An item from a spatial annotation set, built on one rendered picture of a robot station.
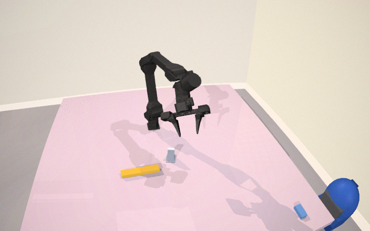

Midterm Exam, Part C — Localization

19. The yellow bar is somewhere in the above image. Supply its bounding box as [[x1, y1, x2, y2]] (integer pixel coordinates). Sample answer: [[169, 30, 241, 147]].
[[121, 164, 160, 178]]

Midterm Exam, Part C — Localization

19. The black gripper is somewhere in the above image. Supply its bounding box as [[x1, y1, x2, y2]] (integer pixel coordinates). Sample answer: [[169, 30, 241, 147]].
[[160, 93, 211, 137]]

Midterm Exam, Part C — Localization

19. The blue rectangular block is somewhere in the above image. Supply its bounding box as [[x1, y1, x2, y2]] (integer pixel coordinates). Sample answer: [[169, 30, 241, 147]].
[[294, 204, 307, 219]]

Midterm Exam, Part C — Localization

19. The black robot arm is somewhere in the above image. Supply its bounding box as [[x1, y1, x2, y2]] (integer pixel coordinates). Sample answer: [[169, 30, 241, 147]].
[[139, 51, 201, 130]]

